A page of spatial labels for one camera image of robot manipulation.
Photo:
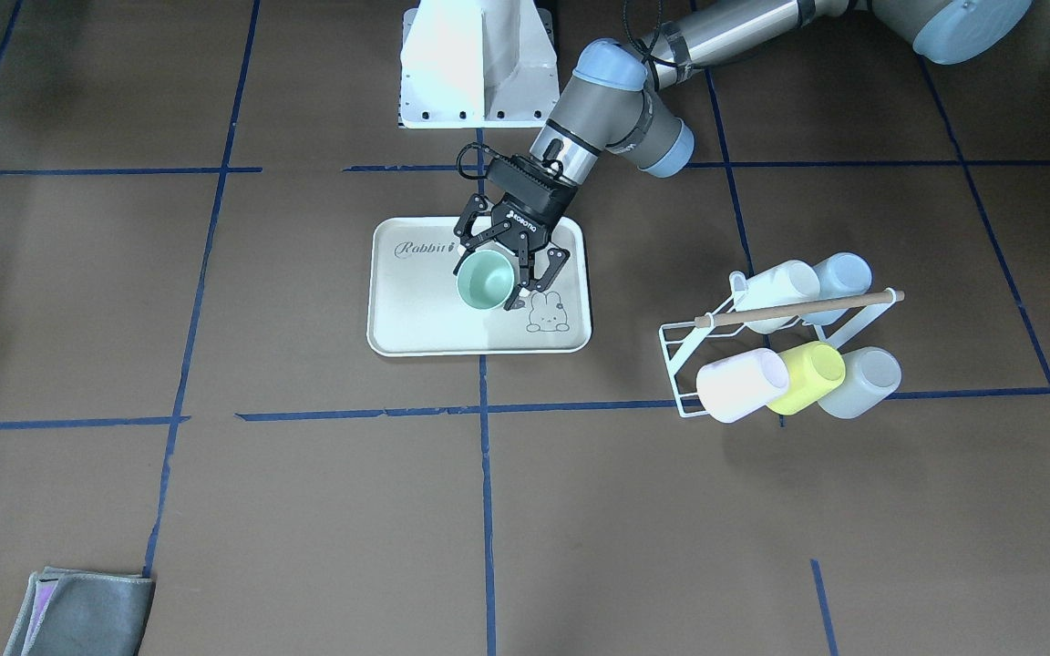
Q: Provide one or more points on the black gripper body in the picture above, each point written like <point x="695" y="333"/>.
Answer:
<point x="522" y="224"/>

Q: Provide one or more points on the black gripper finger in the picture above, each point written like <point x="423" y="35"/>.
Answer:
<point x="501" y="221"/>

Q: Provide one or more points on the green cup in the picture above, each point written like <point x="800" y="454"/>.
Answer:
<point x="485" y="279"/>

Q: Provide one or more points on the cream rabbit tray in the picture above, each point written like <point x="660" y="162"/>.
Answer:
<point x="414" y="308"/>

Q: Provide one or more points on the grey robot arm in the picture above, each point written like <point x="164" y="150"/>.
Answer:
<point x="612" y="104"/>

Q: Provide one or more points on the pink cup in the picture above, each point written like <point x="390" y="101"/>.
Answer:
<point x="737" y="386"/>

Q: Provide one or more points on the beige cup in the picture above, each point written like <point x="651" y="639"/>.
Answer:
<point x="791" y="282"/>

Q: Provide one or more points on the yellow cup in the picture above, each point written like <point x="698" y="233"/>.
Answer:
<point x="814" y="369"/>

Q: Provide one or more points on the blue cup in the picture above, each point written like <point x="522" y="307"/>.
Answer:
<point x="843" y="274"/>

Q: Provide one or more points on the grey cup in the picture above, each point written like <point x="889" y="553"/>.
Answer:
<point x="871" y="375"/>

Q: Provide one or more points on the grey folded cloth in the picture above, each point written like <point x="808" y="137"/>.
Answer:
<point x="81" y="612"/>

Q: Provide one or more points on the white camera pole base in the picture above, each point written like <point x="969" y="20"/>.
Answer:
<point x="478" y="64"/>

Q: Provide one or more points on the white wire cup rack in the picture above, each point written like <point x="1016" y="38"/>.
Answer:
<point x="835" y="322"/>

